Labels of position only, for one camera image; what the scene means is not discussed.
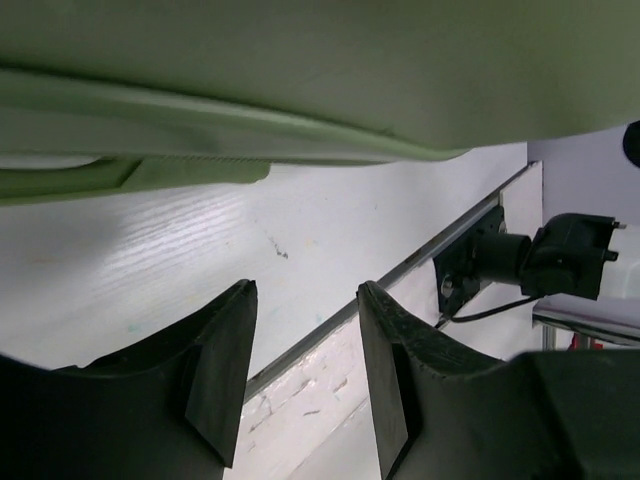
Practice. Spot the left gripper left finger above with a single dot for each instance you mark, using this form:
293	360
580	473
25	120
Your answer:
166	407

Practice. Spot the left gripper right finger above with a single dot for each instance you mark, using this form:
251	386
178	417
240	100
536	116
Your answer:
442	410

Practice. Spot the green suitcase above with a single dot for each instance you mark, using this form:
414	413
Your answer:
108	97

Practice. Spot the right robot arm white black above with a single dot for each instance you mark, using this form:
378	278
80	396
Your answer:
586	256

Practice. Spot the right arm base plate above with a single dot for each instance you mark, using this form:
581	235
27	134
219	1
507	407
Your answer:
456	285

